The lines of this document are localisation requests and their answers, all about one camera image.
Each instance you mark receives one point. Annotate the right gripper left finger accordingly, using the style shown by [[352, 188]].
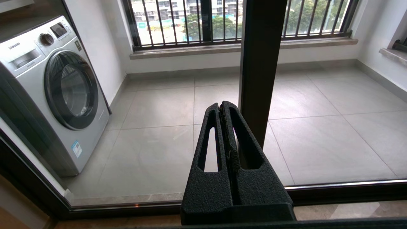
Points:
[[206, 190]]

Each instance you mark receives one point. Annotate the black long window railing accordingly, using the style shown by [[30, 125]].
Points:
[[178, 44]]

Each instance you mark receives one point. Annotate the long grey stone window sill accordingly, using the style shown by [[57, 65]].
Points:
[[190, 52]]

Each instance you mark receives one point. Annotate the silver front-load washing machine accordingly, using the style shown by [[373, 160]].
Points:
[[73, 89]]

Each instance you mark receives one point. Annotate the black short window railing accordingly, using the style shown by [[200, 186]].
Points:
[[401, 46]]

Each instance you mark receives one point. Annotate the black sliding door frame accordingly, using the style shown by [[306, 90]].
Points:
[[349, 193]]

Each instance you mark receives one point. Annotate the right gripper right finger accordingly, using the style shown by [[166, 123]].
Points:
[[260, 190]]

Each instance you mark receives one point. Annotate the short grey stone window sill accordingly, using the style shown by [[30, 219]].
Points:
[[394, 55]]

